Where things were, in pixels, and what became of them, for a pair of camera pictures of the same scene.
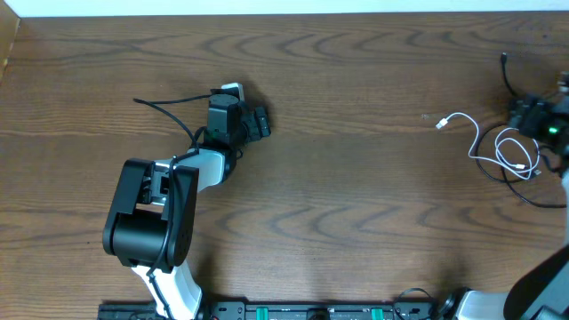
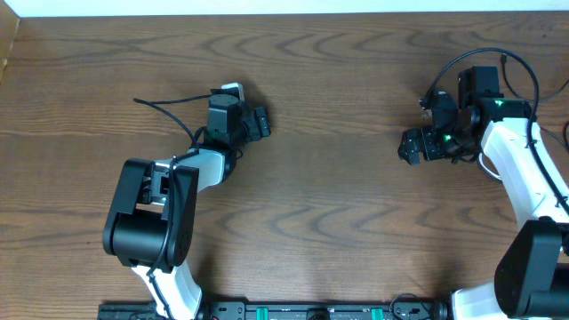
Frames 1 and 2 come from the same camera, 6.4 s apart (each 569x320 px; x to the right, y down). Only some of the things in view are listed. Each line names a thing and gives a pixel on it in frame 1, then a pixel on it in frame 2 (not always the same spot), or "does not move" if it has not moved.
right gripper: [534, 109] to [430, 150]
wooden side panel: [9, 25] does not move
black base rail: [277, 310] does not move
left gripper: [252, 123] does not move
